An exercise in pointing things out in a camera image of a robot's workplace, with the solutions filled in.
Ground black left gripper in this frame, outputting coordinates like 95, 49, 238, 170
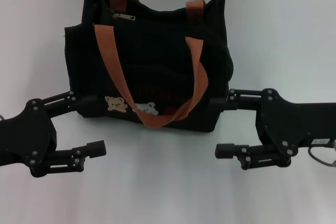
0, 90, 107, 178

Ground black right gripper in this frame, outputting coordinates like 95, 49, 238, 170
211, 88, 336, 172

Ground black food bag orange straps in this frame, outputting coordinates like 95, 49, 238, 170
64, 0, 236, 133

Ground silver zipper pull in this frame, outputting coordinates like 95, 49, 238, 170
112, 12, 137, 22

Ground grey right gripper cable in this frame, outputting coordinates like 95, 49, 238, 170
306, 139, 336, 168

